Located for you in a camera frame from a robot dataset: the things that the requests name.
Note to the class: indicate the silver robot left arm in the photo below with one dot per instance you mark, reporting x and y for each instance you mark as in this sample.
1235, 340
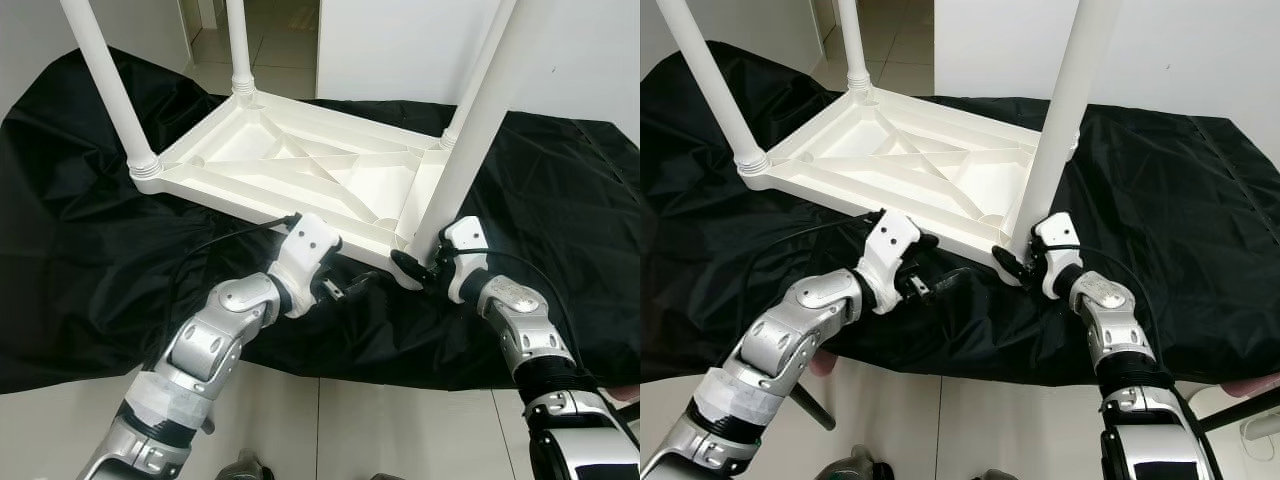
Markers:
780, 340
210, 340

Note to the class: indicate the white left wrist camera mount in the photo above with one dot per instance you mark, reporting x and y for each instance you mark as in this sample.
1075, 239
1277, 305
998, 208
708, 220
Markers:
890, 240
305, 245

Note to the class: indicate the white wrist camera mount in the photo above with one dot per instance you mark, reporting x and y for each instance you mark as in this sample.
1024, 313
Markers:
890, 240
465, 235
1058, 230
305, 245

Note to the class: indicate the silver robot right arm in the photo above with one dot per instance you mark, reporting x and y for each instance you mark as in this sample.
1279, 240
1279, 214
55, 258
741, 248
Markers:
1110, 320
520, 320

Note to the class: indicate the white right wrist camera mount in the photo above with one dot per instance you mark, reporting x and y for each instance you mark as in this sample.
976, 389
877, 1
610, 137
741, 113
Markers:
465, 235
1058, 230

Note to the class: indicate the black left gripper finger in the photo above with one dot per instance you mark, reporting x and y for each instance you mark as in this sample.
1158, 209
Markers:
927, 242
364, 286
948, 283
333, 243

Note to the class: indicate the black stand rod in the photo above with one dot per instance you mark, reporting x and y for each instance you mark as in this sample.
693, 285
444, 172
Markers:
812, 408
1240, 415

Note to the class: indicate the pink table leg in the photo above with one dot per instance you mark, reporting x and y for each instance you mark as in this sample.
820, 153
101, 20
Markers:
624, 392
1255, 383
822, 364

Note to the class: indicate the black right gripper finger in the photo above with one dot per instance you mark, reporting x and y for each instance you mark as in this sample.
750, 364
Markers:
1007, 261
406, 265

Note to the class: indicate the grey robot left leg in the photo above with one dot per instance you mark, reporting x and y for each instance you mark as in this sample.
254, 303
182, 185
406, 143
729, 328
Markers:
852, 465

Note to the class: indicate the black cloth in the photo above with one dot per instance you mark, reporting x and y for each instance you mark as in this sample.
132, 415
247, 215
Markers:
80, 280
1200, 250

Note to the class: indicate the white round stand base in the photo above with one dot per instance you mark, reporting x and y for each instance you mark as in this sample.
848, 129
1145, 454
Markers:
1255, 450

